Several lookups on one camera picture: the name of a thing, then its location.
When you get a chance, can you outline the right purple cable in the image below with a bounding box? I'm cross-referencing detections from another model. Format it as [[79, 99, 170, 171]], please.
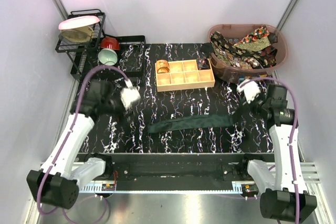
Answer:
[[237, 77, 301, 224]]

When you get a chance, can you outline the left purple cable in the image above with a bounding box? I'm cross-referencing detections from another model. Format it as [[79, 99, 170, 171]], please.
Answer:
[[36, 65, 132, 223]]

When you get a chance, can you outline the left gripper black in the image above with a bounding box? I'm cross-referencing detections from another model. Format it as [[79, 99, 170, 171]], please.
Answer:
[[102, 87, 137, 127]]

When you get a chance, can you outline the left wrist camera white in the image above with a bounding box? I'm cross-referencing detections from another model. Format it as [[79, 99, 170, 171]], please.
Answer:
[[120, 87, 141, 110]]

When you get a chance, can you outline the black wire dish rack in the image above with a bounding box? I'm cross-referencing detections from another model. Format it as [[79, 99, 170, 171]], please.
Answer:
[[56, 9, 147, 84]]

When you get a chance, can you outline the black marble pattern mat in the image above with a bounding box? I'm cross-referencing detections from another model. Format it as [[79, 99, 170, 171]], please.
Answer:
[[79, 44, 274, 153]]

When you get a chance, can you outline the aluminium rail frame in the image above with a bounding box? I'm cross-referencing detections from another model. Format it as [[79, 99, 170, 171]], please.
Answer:
[[35, 162, 322, 196]]

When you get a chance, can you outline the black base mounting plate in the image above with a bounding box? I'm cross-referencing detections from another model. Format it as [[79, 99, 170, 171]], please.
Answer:
[[75, 153, 275, 184]]

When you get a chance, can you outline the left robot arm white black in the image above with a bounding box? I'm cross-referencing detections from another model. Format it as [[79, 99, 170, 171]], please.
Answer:
[[26, 79, 140, 209]]

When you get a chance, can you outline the wooden compartment box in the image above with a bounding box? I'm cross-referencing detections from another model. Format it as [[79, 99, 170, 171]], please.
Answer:
[[155, 59, 215, 92]]

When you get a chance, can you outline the red bowl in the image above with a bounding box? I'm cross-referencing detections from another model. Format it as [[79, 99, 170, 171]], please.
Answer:
[[100, 37, 120, 50]]

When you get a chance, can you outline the beige plate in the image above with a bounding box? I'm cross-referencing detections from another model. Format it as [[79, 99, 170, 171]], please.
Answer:
[[58, 26, 94, 43]]

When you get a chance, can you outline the dark green fern tie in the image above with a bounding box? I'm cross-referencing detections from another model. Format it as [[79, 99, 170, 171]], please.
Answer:
[[148, 114, 235, 134]]

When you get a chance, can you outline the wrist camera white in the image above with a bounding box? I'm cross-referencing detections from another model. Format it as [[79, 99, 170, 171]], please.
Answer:
[[237, 79, 261, 104], [120, 87, 141, 110]]

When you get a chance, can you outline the purple cable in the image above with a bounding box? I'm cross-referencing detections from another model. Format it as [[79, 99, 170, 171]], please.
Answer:
[[36, 65, 132, 223], [237, 77, 301, 224]]

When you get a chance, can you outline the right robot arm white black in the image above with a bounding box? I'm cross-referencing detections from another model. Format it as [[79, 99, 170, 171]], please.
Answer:
[[238, 81, 317, 223]]

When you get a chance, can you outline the light green bowl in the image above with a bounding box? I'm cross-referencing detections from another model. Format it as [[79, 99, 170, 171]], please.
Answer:
[[98, 48, 118, 66]]

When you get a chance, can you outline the pink plate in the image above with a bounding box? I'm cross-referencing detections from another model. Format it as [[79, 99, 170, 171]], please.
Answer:
[[58, 15, 100, 30]]

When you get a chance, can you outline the rolled dark patterned tie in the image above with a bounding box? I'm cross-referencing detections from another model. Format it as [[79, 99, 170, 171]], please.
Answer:
[[196, 58, 210, 70]]

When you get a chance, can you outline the pile of patterned ties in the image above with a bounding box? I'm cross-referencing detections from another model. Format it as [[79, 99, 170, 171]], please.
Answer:
[[210, 25, 278, 70]]

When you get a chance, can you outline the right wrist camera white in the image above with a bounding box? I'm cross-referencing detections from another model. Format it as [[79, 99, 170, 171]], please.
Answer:
[[237, 79, 261, 104]]

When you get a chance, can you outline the rolled orange tie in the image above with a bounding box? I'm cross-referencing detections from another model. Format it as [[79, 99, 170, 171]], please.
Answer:
[[156, 60, 170, 74]]

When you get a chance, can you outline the brown plastic basket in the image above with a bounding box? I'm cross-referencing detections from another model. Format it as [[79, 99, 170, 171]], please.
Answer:
[[207, 24, 289, 83]]

